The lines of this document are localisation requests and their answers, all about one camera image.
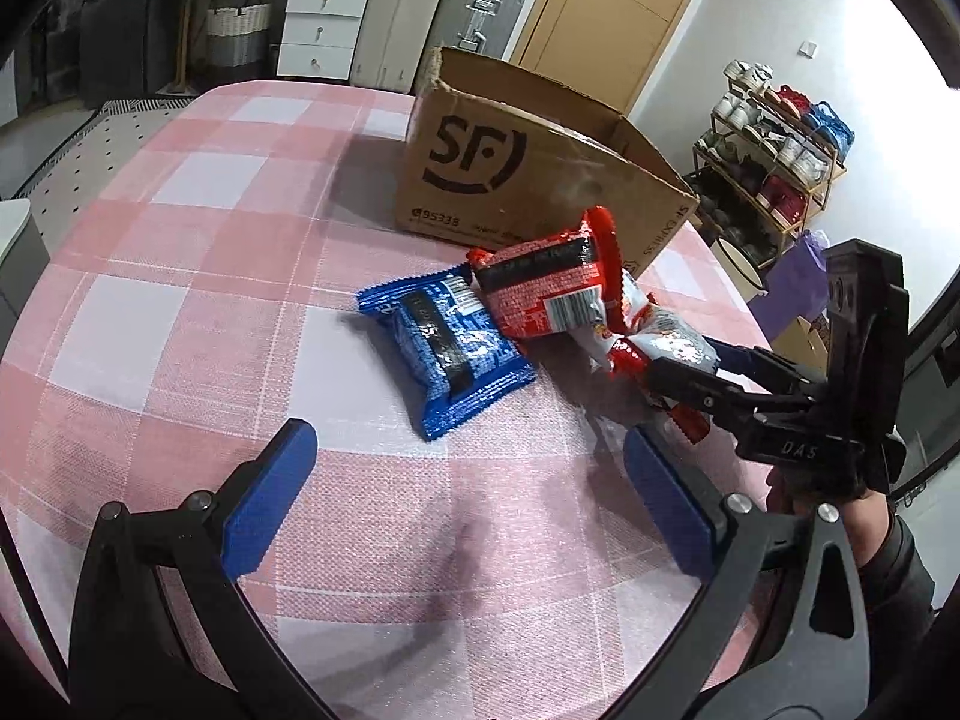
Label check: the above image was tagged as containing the wooden door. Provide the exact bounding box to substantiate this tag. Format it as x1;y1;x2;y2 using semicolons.
511;0;692;114

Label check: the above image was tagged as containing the red black snack packet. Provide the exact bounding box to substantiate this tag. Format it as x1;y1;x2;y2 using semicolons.
466;206;628;340

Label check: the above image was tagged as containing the SF cardboard box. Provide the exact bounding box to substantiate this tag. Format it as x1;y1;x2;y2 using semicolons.
394;47;698;273

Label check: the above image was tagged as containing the white red snack packet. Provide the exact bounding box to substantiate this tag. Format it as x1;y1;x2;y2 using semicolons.
568;270;719;444

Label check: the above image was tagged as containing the blue cookie packet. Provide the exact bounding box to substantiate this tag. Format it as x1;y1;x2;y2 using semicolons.
356;263;535;440

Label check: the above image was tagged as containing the cream trash bin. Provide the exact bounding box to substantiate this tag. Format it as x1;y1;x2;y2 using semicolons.
711;238;766;301

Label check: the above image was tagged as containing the bamboo shoe rack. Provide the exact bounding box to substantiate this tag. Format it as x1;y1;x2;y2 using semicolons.
686;60;856;271

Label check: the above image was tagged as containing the purple paper bag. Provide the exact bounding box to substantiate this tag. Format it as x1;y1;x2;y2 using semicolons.
747;231;828;341

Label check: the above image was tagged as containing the right human hand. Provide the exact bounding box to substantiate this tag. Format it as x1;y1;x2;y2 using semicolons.
766;466;844;517

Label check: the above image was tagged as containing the woven laundry basket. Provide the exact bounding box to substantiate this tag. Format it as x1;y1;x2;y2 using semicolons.
206;2;272;70

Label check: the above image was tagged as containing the beige suitcase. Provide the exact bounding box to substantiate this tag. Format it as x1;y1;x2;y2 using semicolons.
350;0;439;94

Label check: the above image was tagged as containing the silver suitcase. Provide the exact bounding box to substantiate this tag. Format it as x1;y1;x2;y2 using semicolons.
428;0;524;59

